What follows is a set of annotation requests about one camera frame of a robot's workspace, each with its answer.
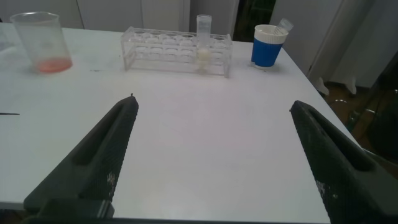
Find test tube with white pigment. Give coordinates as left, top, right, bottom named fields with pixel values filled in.
left=195, top=14, right=213, bottom=74

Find clear glass beaker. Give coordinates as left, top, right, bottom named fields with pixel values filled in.
left=10, top=11, right=73, bottom=75

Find clear acrylic test tube rack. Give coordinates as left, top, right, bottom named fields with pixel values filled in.
left=121, top=26, right=233, bottom=78

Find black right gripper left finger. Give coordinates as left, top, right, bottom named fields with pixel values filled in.
left=23, top=93, right=140, bottom=218

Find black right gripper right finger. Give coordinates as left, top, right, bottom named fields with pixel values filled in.
left=289, top=100, right=398, bottom=224

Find test tube with red pigment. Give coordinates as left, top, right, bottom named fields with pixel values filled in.
left=273, top=17, right=294, bottom=35

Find white partition foot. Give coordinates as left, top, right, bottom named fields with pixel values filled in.
left=313, top=77, right=330, bottom=96
left=341, top=76, right=357, bottom=94

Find blue and white cup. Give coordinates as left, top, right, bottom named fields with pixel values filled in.
left=251, top=24, right=289, bottom=68

